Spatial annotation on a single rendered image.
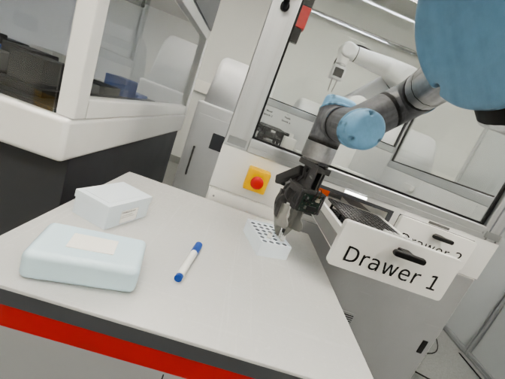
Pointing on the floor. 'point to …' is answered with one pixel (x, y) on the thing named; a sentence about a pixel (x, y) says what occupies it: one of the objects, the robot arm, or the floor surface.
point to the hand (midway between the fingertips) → (280, 229)
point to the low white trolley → (177, 304)
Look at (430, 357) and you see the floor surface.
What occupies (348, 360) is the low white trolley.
